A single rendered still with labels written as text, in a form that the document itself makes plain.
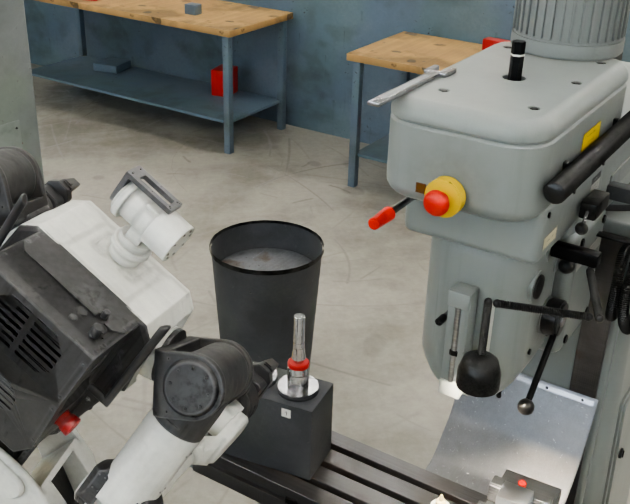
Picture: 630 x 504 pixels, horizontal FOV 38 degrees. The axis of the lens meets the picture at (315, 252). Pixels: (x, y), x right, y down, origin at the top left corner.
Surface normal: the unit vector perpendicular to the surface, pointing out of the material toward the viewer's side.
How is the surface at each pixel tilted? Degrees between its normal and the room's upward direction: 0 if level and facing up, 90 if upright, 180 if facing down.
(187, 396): 68
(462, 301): 90
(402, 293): 0
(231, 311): 94
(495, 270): 90
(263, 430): 90
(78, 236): 34
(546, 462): 45
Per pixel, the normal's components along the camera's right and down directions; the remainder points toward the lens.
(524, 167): 0.11, 0.45
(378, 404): 0.03, -0.89
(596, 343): -0.54, 0.36
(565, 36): -0.32, 0.42
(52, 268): 0.58, -0.66
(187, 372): -0.24, 0.06
